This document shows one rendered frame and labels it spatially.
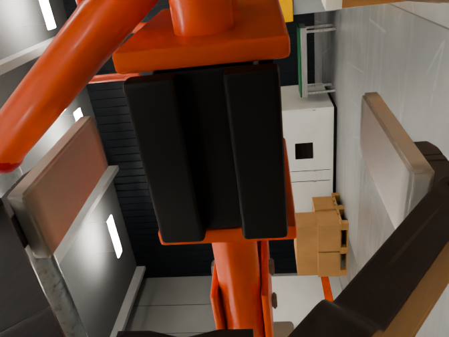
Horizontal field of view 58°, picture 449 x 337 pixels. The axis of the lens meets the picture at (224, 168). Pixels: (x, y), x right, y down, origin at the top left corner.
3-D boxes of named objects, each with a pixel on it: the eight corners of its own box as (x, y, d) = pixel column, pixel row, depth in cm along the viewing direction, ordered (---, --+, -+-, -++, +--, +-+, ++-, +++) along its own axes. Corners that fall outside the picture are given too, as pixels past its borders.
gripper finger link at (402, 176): (411, 172, 13) (436, 170, 12) (361, 91, 18) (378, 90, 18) (401, 245, 14) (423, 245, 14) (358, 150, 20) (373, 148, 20)
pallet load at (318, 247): (339, 192, 784) (291, 194, 795) (349, 223, 695) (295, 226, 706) (337, 241, 840) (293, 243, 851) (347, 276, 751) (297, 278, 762)
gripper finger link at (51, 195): (52, 259, 16) (33, 260, 16) (109, 166, 22) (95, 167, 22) (23, 195, 14) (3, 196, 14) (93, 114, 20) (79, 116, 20)
